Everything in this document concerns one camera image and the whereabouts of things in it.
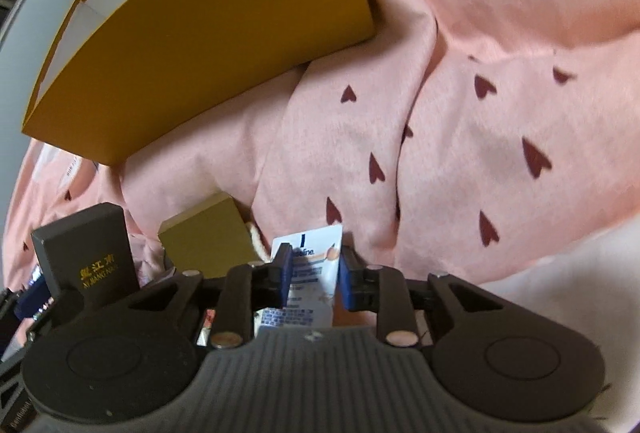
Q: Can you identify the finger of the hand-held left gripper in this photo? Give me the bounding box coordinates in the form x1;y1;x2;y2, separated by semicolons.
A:
14;279;54;322

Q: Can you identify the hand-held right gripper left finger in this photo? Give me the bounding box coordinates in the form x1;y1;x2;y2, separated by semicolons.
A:
125;242;295;349

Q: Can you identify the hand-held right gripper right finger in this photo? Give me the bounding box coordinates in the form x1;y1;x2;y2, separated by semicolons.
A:
338;248;506;349

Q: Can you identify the dark grey box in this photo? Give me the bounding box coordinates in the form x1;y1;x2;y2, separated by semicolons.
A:
30;202;141;320

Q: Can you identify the gold box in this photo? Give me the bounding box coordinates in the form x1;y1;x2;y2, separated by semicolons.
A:
158;192;261;280

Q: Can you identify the orange cardboard box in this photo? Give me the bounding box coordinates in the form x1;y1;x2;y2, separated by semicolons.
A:
21;0;379;167

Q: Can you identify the white bed sheet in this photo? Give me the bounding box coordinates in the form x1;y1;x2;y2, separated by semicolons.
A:
477;220;640;433

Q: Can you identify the cream braided cord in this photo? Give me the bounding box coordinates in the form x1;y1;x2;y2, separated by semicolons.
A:
243;221;269;262

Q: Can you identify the window with grey frame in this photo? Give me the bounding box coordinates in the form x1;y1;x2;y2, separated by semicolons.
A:
0;0;39;50

